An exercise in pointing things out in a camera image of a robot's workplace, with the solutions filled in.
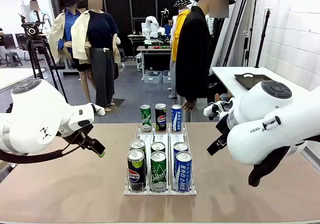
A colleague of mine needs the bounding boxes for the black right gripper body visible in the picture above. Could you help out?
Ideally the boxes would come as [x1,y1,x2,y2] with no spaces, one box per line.
[215,113,233,141]

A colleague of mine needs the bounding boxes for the background work table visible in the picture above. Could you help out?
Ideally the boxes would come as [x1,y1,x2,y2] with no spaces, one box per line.
[136,45,173,80]

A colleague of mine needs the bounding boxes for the white side table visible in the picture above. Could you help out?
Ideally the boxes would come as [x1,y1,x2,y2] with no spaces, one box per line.
[210,66,312,102]

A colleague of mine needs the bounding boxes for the mannequin blue shirt black hat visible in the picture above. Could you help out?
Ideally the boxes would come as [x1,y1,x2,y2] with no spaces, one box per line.
[48,0,93,104]

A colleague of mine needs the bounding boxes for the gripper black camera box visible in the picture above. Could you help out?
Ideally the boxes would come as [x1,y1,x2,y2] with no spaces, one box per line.
[84,138,106,155]
[206,133,228,157]

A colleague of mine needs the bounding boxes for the right gripper black camera box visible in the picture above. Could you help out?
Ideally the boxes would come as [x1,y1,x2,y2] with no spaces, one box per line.
[206,133,228,157]

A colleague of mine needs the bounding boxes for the black light stand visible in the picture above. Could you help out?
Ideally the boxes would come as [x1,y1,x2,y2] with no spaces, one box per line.
[254,8,272,69]

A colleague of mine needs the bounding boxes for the dark mannequin base mat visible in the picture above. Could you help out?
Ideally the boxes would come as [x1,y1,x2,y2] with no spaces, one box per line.
[94,98,126,117]

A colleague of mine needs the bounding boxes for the green Chilsung cider can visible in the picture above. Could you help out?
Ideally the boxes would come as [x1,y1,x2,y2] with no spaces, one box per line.
[150,141,166,155]
[150,150,168,192]
[139,104,153,132]

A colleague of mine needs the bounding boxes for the black leaning stand poles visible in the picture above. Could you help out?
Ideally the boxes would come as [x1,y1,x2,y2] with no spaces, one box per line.
[217,0,253,67]

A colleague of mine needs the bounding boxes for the person sitting on floor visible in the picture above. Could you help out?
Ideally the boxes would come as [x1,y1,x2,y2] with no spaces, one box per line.
[207,73,235,104]

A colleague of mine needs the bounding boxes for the background person white shirt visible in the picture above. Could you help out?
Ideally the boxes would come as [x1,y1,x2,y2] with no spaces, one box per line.
[29,0,52,31]

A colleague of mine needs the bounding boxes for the black Pepsi can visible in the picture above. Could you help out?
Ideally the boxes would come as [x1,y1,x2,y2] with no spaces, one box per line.
[126,148,147,192]
[154,103,167,132]
[129,139,148,175]

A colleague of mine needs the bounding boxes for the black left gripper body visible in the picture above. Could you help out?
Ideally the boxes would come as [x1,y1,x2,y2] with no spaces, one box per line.
[58,123,96,148]

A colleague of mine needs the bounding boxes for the black camera tripod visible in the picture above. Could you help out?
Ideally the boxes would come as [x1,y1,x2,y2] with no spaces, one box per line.
[18,12,68,104]

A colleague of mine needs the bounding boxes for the left gripper black camera box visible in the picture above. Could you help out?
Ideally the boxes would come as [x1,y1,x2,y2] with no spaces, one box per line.
[84,138,106,155]

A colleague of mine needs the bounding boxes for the person's right forearm black sleeve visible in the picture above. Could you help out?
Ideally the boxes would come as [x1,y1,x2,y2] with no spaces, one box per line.
[176,76,200,102]

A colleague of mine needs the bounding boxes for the clear plastic storage bin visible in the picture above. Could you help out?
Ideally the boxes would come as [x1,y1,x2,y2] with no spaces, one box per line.
[143,70,163,84]
[162,70,173,84]

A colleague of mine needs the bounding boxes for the black stand with silver clamp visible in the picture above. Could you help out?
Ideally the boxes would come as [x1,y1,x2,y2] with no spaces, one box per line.
[241,0,259,67]

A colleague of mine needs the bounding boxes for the person in black cardigan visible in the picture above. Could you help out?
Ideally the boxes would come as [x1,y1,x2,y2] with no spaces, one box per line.
[174,0,237,124]

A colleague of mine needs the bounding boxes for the white clear can rack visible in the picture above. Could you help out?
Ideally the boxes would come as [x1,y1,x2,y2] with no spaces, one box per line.
[123,122,197,196]

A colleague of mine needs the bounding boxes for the blue Pocari Sweat can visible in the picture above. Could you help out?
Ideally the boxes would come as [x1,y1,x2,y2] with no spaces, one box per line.
[171,104,183,132]
[173,141,189,179]
[175,150,193,192]

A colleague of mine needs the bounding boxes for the dark serving tray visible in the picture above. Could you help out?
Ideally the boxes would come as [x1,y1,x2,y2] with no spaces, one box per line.
[234,73,276,91]

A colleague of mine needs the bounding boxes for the grey plastic stool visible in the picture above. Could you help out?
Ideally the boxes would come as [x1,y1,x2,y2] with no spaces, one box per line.
[4,51,23,67]

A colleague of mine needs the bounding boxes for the mannequin navy shirt cream jacket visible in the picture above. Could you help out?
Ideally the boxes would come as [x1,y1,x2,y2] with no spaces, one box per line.
[71,0,121,112]

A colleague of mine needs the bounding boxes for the mannequin yellow hoodie bucket hat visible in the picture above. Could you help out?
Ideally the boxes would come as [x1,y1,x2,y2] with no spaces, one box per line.
[169,0,193,100]

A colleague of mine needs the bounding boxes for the person's right hand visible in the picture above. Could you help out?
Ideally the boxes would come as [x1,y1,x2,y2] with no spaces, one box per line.
[181,99,198,113]

